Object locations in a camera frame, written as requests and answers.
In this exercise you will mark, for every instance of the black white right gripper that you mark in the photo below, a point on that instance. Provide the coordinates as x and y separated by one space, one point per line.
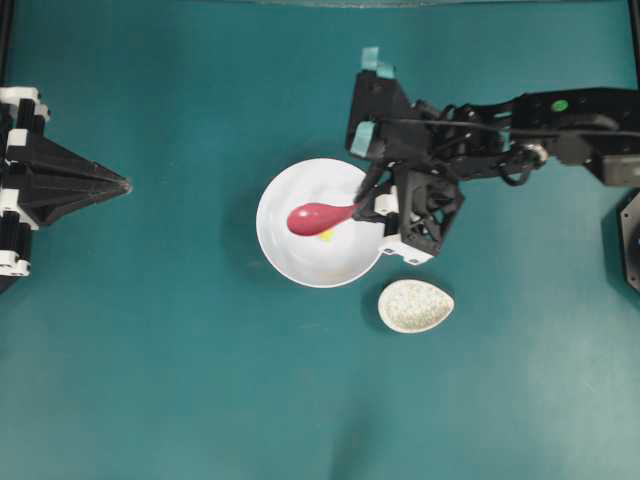
417 210

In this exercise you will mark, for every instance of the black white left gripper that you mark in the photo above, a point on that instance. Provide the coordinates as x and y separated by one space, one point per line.
22 115

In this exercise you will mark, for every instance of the red plastic spoon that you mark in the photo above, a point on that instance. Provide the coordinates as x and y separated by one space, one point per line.
312 219

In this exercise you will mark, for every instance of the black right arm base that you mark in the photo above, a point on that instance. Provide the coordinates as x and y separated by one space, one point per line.
620 238

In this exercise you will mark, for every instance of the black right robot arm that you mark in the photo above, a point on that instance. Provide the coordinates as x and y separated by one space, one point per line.
597 129

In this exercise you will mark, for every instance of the yellow hexagonal prism block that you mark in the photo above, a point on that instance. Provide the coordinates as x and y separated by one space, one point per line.
326 236

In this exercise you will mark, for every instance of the white round bowl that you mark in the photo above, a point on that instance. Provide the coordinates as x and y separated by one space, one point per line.
309 261

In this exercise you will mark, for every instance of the speckled egg-shaped dish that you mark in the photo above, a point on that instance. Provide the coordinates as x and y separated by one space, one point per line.
412 306

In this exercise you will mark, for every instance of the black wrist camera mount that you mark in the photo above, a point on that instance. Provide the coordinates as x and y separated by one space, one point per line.
383 125

